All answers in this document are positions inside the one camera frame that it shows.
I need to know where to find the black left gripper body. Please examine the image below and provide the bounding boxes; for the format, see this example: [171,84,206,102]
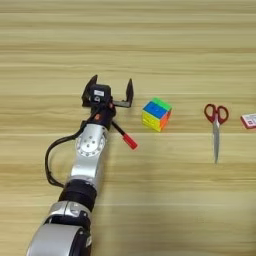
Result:
[82,96,132,130]

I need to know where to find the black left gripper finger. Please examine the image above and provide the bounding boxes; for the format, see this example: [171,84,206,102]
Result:
[82,74,99,101]
[125,78,135,104]

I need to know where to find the red and black marker pen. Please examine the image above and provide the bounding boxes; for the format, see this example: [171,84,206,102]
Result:
[111,121,139,150]

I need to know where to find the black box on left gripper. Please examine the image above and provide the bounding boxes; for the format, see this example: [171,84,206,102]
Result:
[89,84,112,104]

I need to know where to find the colourful puzzle cube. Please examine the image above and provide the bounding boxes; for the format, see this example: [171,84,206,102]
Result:
[141,97,173,133]

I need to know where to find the red and white card box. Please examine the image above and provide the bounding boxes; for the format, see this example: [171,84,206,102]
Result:
[240,113,256,130]

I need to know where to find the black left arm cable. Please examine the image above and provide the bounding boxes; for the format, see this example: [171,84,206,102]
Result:
[44,127,85,189]

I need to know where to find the red-handled scissors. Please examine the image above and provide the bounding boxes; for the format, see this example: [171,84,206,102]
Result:
[203,103,230,164]

